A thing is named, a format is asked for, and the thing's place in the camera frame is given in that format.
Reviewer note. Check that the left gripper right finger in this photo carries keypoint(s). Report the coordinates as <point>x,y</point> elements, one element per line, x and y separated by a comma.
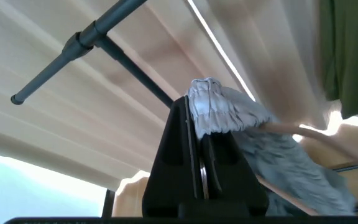
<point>232,177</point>

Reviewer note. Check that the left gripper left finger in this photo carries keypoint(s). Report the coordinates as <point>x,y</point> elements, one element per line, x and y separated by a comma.
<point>172,174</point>

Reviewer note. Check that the pale grey shorts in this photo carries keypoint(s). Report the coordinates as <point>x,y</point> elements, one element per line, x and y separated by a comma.
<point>216,105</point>

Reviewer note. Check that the pink clothes hanger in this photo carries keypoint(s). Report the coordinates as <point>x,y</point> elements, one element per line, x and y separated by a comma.
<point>322,135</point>

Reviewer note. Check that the green sleeveless top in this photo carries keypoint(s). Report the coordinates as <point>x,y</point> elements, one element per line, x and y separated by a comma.
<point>350,56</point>

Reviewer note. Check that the black clothes rack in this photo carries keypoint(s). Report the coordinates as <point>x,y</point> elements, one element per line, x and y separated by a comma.
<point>82,40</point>

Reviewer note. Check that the beige curtain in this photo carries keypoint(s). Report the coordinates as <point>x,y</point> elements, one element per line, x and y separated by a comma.
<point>259,46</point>

